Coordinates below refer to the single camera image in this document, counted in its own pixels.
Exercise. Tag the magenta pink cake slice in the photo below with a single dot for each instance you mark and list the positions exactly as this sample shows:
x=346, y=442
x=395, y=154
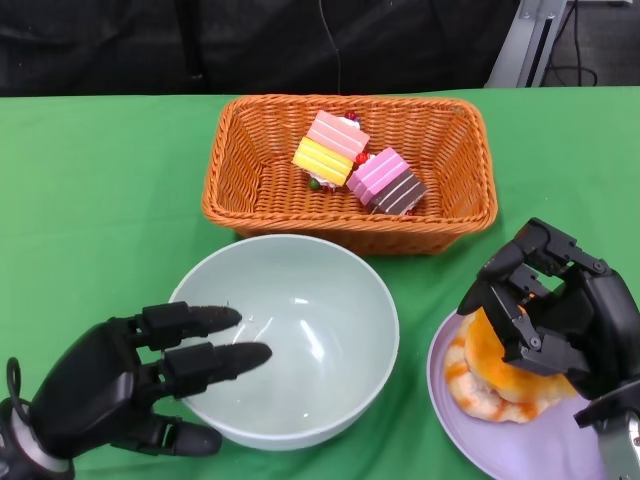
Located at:
x=377, y=172

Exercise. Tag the pale green bowl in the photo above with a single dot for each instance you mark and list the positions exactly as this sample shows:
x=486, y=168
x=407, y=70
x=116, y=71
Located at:
x=310, y=280

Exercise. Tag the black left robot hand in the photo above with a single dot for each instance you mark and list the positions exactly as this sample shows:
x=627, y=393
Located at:
x=90, y=385

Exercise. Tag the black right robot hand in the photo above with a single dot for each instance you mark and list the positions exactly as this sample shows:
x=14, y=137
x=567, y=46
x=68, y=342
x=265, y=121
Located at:
x=600, y=320

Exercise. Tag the black backdrop cloth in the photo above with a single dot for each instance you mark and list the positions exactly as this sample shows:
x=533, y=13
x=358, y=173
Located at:
x=200, y=40

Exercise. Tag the pink yellow striped cake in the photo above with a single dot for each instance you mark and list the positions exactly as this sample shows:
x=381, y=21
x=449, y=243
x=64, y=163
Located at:
x=327, y=147

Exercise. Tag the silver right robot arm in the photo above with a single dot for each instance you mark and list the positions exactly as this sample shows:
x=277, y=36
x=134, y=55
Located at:
x=622, y=450

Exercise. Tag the orange wicker basket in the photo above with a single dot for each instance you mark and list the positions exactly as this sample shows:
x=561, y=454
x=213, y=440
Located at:
x=300, y=220

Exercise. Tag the grey metal stand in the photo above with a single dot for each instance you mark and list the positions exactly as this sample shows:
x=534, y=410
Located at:
x=522, y=45

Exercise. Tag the orange oval bread loaf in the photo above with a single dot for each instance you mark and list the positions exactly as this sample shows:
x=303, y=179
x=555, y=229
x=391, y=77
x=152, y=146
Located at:
x=490, y=360

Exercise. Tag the chocolate layered cake slice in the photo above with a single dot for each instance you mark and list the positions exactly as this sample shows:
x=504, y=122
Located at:
x=400, y=195

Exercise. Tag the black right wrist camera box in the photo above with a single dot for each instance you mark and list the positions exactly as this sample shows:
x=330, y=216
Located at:
x=610, y=405

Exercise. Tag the lavender plate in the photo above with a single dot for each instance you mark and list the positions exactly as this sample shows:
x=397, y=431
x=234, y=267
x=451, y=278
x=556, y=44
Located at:
x=525, y=450

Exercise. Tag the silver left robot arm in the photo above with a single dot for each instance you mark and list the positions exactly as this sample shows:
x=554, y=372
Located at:
x=25, y=450

